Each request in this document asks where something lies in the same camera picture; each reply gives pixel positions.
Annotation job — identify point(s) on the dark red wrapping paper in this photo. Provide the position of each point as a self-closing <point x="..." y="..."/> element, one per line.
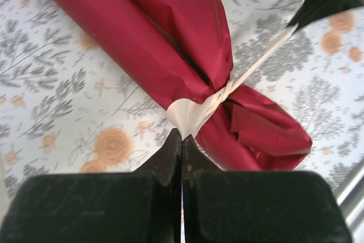
<point x="142" y="26"/>

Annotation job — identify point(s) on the cream ribbon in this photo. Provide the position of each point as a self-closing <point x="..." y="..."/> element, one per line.
<point x="187" y="115"/>

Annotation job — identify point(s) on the aluminium side rail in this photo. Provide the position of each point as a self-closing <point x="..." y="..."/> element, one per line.
<point x="352" y="197"/>

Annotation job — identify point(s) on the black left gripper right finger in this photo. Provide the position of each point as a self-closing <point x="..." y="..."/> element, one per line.
<point x="270" y="211"/>

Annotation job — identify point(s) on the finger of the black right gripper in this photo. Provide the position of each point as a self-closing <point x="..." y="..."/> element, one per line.
<point x="321" y="1"/>

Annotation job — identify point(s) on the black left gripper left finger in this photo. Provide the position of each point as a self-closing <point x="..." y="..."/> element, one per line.
<point x="85" y="211"/>

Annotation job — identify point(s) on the floral printed tablecloth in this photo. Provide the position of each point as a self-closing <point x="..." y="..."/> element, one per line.
<point x="57" y="83"/>

